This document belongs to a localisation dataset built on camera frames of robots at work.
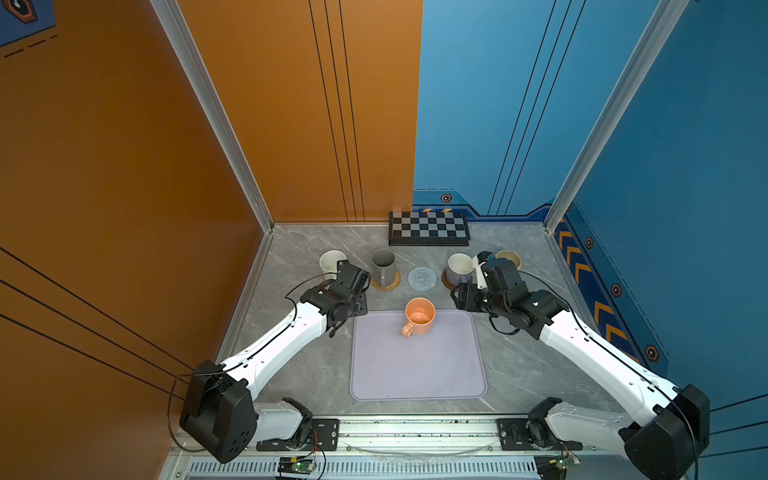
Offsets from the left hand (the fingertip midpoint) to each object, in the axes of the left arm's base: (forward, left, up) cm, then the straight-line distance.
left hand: (357, 298), depth 84 cm
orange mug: (+1, -19, -11) cm, 22 cm away
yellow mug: (+19, -50, -4) cm, 54 cm away
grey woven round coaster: (+15, -20, -12) cm, 28 cm away
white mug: (+16, +11, -3) cm, 19 cm away
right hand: (-2, -27, +6) cm, 28 cm away
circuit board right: (-37, -49, -14) cm, 63 cm away
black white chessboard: (+38, -24, -9) cm, 45 cm away
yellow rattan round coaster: (+15, -12, -12) cm, 22 cm away
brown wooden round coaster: (+15, -28, -11) cm, 33 cm away
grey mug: (+12, -7, -2) cm, 14 cm away
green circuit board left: (-38, +12, -14) cm, 42 cm away
